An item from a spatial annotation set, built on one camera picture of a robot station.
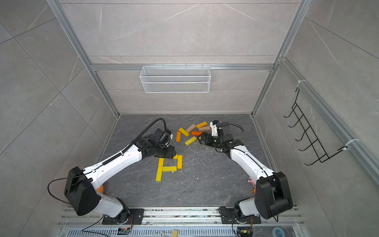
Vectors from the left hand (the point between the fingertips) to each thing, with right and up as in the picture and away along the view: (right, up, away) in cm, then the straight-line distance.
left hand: (175, 151), depth 81 cm
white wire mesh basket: (-2, +47, +18) cm, 50 cm away
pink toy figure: (+44, -18, +4) cm, 47 cm away
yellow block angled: (+3, +10, +27) cm, 29 cm away
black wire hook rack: (+62, +2, -23) cm, 66 cm away
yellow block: (-11, -9, +12) cm, 18 cm away
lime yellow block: (-11, -16, +5) cm, 20 cm away
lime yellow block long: (-5, -13, +9) cm, 16 cm away
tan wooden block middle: (+19, +12, +29) cm, 37 cm away
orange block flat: (+12, +9, +28) cm, 32 cm away
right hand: (+16, +7, +4) cm, 18 cm away
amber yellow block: (+17, +15, +32) cm, 40 cm away
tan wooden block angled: (+8, +12, +29) cm, 33 cm away
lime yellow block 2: (+8, +4, +22) cm, 24 cm away
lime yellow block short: (+2, -9, +12) cm, 15 cm away
